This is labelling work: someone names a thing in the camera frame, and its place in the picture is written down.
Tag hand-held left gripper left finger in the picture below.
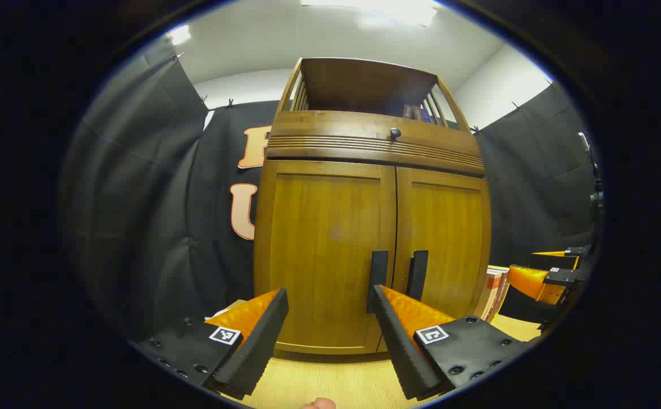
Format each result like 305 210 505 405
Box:
129 288 290 400

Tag black door handle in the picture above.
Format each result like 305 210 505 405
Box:
406 250 429 302
366 250 390 314

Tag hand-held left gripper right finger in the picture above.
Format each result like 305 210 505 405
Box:
369 284 536 401

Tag wooden cabinet door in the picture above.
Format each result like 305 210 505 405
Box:
377 166 491 353
254 160 396 356

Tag black tripod stand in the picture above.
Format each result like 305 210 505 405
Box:
578 132 605 228

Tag large ceiling light panel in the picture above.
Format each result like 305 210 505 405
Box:
301 0 439 26

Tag standing paperback books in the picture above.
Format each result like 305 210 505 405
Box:
474 265 510 324

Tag black backdrop cloth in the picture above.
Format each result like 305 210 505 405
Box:
61 43 604 341

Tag wooden double-door shoe cabinet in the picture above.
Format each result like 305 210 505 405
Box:
253 57 492 356

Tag wooden grooved drawer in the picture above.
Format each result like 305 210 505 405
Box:
265 111 486 176

